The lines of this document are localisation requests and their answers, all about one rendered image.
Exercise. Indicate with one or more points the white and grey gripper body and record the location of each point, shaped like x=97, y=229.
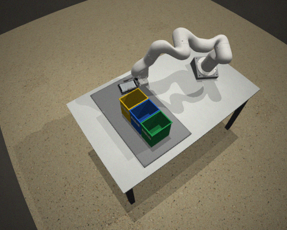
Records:
x=143, y=82

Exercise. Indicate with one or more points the yellow recycle bin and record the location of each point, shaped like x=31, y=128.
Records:
x=131, y=100

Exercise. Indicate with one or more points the blue bin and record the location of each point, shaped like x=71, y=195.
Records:
x=141, y=112

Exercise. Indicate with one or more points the green bin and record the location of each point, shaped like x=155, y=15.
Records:
x=155, y=128

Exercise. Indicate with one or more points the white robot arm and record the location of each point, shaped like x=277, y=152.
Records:
x=183, y=40

